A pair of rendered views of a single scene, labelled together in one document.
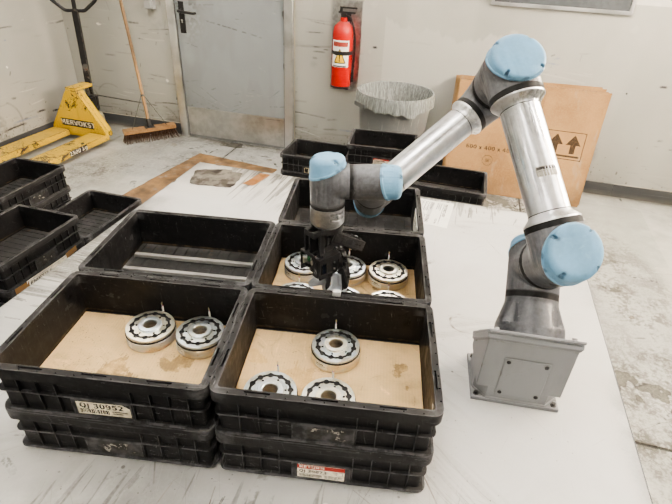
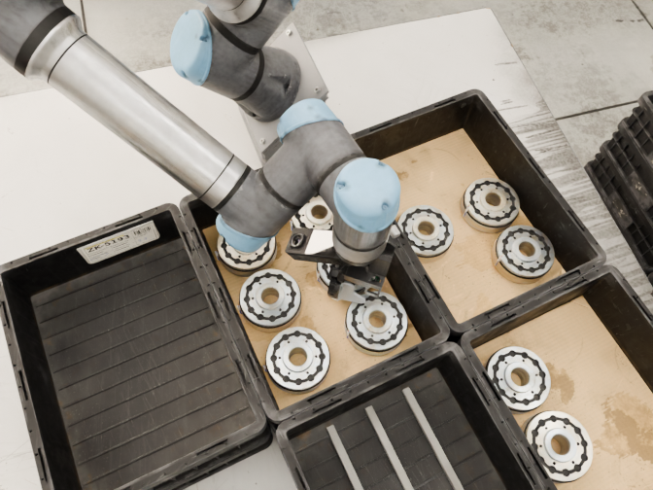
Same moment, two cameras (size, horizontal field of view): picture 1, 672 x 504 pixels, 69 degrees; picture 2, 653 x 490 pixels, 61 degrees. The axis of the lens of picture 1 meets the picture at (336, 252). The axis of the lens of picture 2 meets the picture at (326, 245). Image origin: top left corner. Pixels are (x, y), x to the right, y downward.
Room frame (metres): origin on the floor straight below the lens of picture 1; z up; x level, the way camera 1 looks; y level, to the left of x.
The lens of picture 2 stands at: (1.17, 0.28, 1.73)
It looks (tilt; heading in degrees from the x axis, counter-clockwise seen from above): 64 degrees down; 236
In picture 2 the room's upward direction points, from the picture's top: 5 degrees clockwise
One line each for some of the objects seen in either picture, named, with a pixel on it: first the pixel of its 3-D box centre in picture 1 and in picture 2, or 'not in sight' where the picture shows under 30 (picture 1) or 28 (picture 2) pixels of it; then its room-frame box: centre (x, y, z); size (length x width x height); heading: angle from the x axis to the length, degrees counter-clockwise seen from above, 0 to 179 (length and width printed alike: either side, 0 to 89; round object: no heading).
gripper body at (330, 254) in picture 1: (324, 248); (360, 256); (0.94, 0.03, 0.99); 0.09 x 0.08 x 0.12; 131
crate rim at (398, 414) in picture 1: (332, 347); (466, 200); (0.70, 0.00, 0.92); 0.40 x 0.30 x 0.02; 86
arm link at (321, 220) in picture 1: (328, 215); (360, 230); (0.94, 0.02, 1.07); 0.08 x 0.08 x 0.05
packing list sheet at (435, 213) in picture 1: (410, 207); not in sight; (1.73, -0.29, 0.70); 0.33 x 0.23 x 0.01; 77
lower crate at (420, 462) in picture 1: (329, 402); not in sight; (0.70, 0.00, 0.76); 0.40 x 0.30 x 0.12; 86
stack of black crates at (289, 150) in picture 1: (317, 175); not in sight; (2.89, 0.15, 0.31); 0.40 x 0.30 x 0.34; 77
